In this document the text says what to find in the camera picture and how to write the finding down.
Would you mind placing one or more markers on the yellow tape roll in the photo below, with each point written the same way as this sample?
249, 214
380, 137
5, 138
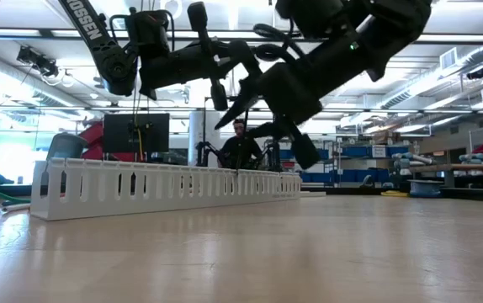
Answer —
393, 194

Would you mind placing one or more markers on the red machine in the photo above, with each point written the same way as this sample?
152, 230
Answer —
92, 139

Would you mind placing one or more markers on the metal shelving rack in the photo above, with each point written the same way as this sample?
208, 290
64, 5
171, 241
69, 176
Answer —
333, 145

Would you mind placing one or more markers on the wooden workbench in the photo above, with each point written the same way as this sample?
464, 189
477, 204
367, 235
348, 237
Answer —
477, 167

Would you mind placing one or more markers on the blue round tub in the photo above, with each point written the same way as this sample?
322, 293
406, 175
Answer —
426, 189

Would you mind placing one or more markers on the black monitor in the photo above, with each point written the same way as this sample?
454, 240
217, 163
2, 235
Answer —
119, 134

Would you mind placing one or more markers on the office chair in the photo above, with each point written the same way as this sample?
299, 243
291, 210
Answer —
67, 147

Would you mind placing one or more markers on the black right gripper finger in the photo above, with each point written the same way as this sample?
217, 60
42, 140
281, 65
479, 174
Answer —
245, 99
304, 151

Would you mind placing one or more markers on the grey foam roll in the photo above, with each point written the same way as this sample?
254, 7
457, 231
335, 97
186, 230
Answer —
477, 158
418, 159

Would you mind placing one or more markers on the person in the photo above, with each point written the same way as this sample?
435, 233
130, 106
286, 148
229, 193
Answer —
229, 153

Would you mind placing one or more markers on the black gantry frame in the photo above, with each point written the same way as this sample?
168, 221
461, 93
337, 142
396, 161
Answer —
204, 126

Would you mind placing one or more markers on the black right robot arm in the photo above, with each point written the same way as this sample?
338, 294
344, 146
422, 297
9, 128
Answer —
384, 29

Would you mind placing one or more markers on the white vent grille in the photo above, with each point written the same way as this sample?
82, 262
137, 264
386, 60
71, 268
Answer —
448, 59

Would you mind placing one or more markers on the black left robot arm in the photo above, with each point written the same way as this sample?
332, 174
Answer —
117, 67

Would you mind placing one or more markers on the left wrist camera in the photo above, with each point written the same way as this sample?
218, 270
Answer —
153, 31

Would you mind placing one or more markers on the black ceiling speaker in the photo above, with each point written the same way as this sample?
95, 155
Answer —
476, 73

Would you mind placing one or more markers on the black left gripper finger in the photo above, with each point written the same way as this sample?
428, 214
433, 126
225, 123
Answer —
201, 21
219, 94

